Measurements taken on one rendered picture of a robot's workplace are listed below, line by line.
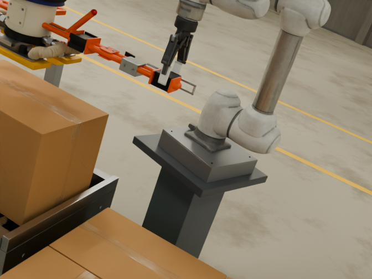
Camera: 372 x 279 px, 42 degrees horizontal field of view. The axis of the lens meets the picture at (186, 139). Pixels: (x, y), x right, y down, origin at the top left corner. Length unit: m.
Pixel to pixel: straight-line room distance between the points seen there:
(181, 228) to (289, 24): 1.10
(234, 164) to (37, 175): 0.92
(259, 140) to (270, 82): 0.27
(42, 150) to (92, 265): 0.46
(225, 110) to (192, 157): 0.26
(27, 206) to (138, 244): 0.47
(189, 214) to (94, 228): 0.56
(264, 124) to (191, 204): 0.53
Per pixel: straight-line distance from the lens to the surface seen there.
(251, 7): 1.51
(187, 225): 2.46
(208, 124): 2.30
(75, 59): 2.00
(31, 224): 1.89
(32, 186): 1.87
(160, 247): 2.06
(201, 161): 2.21
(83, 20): 1.84
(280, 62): 2.10
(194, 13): 1.61
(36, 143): 1.79
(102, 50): 1.78
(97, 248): 1.95
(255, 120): 2.18
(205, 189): 2.15
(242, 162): 2.34
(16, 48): 1.93
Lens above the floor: 1.72
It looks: 22 degrees down
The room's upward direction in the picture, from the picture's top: 19 degrees clockwise
